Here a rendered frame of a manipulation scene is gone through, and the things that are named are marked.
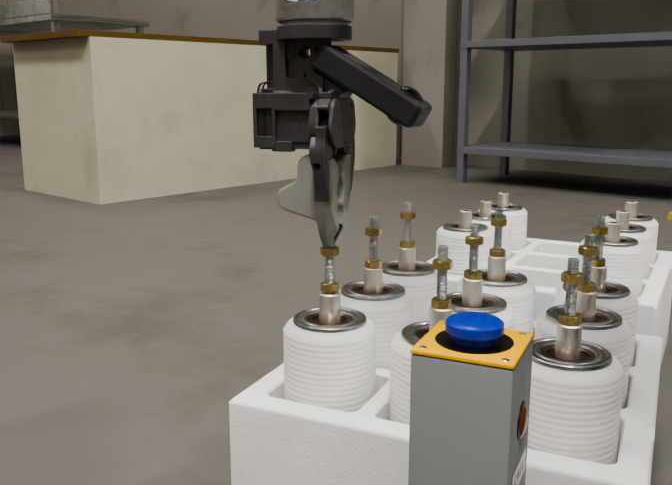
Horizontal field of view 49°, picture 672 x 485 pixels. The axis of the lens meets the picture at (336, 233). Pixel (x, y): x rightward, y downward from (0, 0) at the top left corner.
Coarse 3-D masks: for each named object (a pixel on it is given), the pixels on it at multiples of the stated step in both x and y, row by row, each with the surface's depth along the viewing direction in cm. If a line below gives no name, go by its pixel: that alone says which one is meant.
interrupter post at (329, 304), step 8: (320, 296) 74; (328, 296) 74; (336, 296) 74; (320, 304) 75; (328, 304) 74; (336, 304) 74; (320, 312) 75; (328, 312) 74; (336, 312) 74; (320, 320) 75; (328, 320) 74; (336, 320) 75
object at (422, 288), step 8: (384, 280) 93; (392, 280) 93; (400, 280) 92; (408, 280) 92; (416, 280) 92; (424, 280) 93; (432, 280) 93; (408, 288) 92; (416, 288) 92; (424, 288) 93; (432, 288) 93; (416, 296) 93; (424, 296) 93; (432, 296) 93; (416, 304) 93; (424, 304) 93; (416, 312) 93; (424, 312) 93; (416, 320) 93; (424, 320) 93
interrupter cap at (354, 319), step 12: (300, 312) 77; (312, 312) 77; (348, 312) 77; (360, 312) 77; (300, 324) 73; (312, 324) 73; (324, 324) 74; (336, 324) 74; (348, 324) 73; (360, 324) 73
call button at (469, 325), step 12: (468, 312) 52; (480, 312) 52; (456, 324) 50; (468, 324) 50; (480, 324) 50; (492, 324) 50; (456, 336) 50; (468, 336) 49; (480, 336) 49; (492, 336) 49
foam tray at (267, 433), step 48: (384, 384) 80; (240, 432) 73; (288, 432) 71; (336, 432) 69; (384, 432) 67; (624, 432) 67; (240, 480) 74; (288, 480) 72; (336, 480) 70; (384, 480) 67; (528, 480) 61; (576, 480) 60; (624, 480) 58
